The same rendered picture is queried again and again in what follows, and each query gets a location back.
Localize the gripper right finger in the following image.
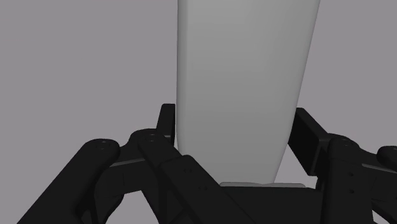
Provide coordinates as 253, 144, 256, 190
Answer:
288, 107, 397, 224

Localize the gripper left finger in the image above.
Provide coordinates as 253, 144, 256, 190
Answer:
17, 104, 256, 224

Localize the white rounded oblong object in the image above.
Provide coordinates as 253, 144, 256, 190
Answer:
176, 0, 321, 185

